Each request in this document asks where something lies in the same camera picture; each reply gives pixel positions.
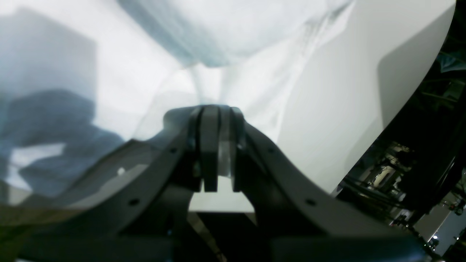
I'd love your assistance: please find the white printed t-shirt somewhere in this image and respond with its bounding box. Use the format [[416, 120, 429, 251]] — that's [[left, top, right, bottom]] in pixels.
[[1, 0, 356, 209]]

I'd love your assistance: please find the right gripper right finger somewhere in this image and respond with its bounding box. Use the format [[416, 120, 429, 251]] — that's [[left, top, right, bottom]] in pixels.
[[220, 106, 426, 262]]

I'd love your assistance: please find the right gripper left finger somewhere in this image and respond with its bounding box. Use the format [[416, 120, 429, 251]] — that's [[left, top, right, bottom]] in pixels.
[[19, 106, 220, 262]]

